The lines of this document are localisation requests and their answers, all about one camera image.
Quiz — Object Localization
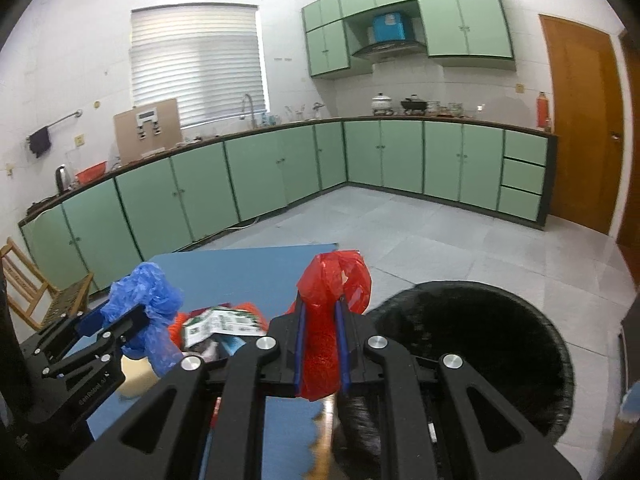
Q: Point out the blue plastic bag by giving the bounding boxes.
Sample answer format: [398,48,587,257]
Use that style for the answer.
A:
[100,262,183,377]

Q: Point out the green milk carton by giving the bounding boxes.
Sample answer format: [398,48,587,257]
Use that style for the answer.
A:
[181,306,267,349]

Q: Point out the red plastic bag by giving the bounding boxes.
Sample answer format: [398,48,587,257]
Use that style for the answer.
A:
[288,250,380,401]

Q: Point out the black trash bin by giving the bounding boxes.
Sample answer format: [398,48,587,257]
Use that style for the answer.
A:
[332,281,574,479]

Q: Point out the chrome kitchen faucet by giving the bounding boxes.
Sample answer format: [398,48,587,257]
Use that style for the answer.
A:
[240,93,257,129]

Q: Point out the green lower kitchen cabinets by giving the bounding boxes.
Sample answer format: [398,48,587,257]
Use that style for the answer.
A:
[20,117,558,290]

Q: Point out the green kitchen cabinets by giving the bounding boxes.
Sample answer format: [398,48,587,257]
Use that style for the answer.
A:
[302,0,515,79]
[20,117,558,290]

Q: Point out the green upper kitchen cabinets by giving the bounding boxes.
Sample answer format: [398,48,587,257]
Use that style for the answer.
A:
[302,0,515,79]

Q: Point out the wooden chair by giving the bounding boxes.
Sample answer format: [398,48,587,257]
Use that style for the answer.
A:
[1,237,93,332]

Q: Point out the steel electric kettle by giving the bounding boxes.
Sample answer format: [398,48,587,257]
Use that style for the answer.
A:
[54,165,74,195]

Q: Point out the red plastic basin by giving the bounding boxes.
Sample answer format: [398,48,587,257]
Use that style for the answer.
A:
[76,160,106,185]

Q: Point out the dark hanging towel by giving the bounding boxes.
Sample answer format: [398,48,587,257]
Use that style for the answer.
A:
[27,126,51,158]

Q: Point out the cardboard box on counter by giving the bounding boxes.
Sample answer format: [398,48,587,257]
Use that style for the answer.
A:
[114,99,183,165]

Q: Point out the white window blind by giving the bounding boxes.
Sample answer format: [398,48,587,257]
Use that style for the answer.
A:
[129,3,269,127]

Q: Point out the red thermos bottle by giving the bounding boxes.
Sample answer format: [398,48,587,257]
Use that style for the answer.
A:
[536,91,549,129]

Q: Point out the brown wooden door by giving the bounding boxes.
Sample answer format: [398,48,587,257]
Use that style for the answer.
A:
[540,15,624,234]

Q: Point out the white cooking pot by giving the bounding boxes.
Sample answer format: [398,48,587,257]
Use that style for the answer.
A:
[371,93,394,115]

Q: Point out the black wok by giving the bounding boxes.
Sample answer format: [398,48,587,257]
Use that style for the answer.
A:
[400,94,427,116]

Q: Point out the range hood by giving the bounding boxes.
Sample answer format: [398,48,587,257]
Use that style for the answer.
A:
[352,40,426,63]

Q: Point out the blue box on hood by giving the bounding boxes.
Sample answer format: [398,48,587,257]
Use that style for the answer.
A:
[372,12,409,42]

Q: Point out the wall towel rail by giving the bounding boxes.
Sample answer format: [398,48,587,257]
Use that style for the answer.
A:
[25,110,82,144]

